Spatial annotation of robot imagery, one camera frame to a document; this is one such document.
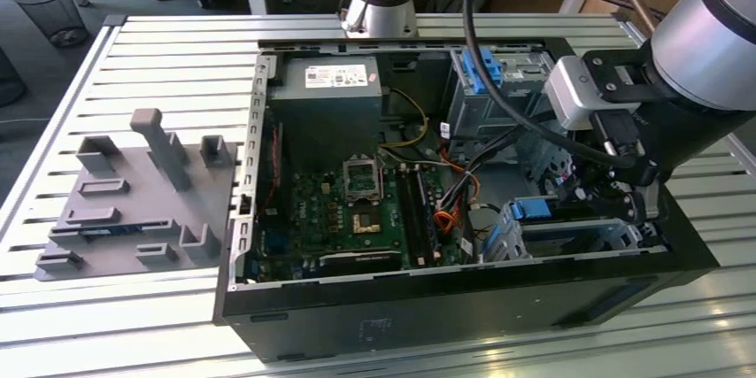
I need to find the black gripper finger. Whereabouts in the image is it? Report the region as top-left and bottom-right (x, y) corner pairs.
(564, 176), (618, 211)
(613, 187), (668, 223)

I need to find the black disk wire blue tag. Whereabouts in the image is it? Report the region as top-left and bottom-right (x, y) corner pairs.
(548, 169), (577, 196)

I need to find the metal disk bay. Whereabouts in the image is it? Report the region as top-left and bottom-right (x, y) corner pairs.
(481, 198), (657, 264)

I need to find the black RAM slot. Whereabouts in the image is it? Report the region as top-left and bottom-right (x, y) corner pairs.
(396, 163), (428, 267)

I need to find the metal optical drive cage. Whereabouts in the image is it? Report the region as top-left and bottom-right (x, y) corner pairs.
(445, 50), (560, 151)

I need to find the black RAM stick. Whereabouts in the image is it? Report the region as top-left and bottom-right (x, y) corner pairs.
(412, 169), (441, 260)

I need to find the blue drive bay latch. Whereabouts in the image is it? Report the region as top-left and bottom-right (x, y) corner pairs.
(462, 49), (502, 96)

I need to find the CPU socket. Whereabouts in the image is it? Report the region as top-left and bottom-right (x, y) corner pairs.
(348, 205), (385, 235)

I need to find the black PC case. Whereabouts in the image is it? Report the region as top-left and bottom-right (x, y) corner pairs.
(212, 35), (720, 364)

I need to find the metal socket cover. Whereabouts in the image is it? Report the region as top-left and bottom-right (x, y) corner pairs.
(341, 154), (384, 202)

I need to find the black graphics card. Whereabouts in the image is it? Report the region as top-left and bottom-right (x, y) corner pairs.
(317, 248), (404, 275)

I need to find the grey power supply unit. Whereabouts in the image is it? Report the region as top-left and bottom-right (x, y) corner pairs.
(268, 55), (385, 162)

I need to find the green motherboard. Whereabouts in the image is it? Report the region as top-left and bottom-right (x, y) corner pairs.
(246, 147), (473, 284)

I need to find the grey parts rack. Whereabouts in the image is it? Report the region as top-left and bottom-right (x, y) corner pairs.
(34, 107), (241, 284)

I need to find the RAM stick on rack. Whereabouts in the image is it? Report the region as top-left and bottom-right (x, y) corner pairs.
(78, 226), (140, 238)

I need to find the black mesh wastebasket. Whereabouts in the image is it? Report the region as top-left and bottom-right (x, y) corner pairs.
(10, 0), (90, 48)

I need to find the black sleeved cable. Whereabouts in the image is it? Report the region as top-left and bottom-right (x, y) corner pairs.
(462, 123), (524, 174)

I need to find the black camera bracket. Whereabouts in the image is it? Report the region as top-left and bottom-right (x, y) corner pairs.
(581, 48), (674, 104)

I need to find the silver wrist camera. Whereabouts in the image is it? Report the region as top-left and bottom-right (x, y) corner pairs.
(542, 55), (642, 131)

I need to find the multicoloured wire bundle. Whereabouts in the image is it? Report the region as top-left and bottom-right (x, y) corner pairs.
(440, 168), (482, 212)

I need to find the orange wire bundle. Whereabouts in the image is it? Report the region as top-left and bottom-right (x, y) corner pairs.
(433, 211), (469, 235)

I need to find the yellow wire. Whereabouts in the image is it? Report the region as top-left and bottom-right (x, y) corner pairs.
(378, 88), (429, 149)

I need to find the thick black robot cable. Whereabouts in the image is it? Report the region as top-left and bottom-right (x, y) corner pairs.
(462, 0), (646, 170)

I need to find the thin red wire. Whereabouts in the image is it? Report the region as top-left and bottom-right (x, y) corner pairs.
(264, 123), (285, 207)

